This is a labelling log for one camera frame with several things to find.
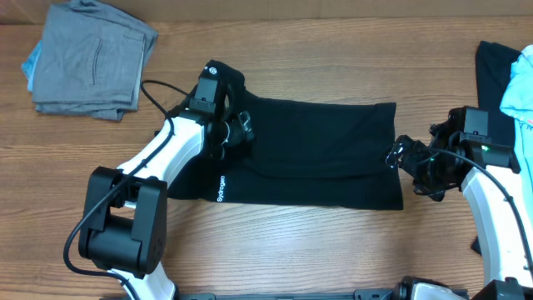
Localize black t-shirt with logo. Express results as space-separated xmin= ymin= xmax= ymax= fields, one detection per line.
xmin=168 ymin=60 xmax=403 ymax=210

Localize light blue printed shirt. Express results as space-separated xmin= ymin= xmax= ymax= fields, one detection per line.
xmin=499 ymin=44 xmax=533 ymax=176

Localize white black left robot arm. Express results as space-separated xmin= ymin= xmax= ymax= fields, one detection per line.
xmin=63 ymin=74 xmax=254 ymax=299

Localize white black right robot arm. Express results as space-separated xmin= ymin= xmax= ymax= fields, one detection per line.
xmin=386 ymin=107 xmax=532 ymax=299

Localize black garment at right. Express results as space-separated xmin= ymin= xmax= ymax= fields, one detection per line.
xmin=471 ymin=40 xmax=521 ymax=256

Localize folded grey trousers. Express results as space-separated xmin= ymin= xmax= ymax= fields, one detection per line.
xmin=32 ymin=1 xmax=158 ymax=121

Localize folded light blue garment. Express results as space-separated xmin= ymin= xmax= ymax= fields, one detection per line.
xmin=21 ymin=41 xmax=42 ymax=93

